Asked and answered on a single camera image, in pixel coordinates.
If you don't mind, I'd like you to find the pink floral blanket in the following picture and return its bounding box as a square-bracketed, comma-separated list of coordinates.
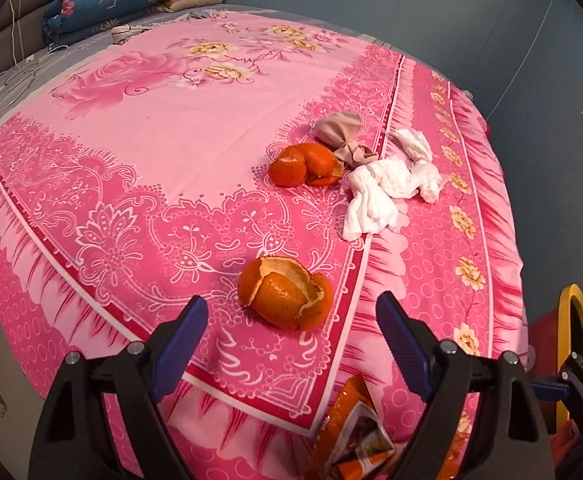
[0, 7, 529, 480]

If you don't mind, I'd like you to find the small beige cloth bundle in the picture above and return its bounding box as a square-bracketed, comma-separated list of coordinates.
[112, 25, 145, 43]

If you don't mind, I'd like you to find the yellow rimmed trash bin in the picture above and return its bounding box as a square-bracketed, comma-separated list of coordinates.
[529, 284, 583, 461]

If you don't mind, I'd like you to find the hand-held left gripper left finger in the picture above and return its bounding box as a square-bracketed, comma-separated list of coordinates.
[28, 295, 210, 480]

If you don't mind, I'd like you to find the bed with grey striped sheet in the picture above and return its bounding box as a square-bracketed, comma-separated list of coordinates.
[0, 2, 387, 126]

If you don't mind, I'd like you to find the orange peel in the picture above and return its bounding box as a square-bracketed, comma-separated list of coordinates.
[269, 142, 345, 188]

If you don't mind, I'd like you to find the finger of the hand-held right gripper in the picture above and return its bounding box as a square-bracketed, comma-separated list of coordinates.
[530, 352, 583, 413]

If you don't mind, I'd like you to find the knotted beige cloth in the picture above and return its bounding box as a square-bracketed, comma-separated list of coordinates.
[314, 112, 377, 168]

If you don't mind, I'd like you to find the partly peeled orange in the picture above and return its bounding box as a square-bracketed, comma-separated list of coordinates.
[238, 256, 335, 331]

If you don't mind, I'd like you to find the white charging cable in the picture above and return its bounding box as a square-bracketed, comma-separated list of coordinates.
[0, 0, 72, 121]

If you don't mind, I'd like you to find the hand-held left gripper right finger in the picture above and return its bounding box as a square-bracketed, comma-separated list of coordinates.
[375, 291, 557, 480]

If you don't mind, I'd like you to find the orange snack packet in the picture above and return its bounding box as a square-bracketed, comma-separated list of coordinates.
[304, 375, 397, 480]

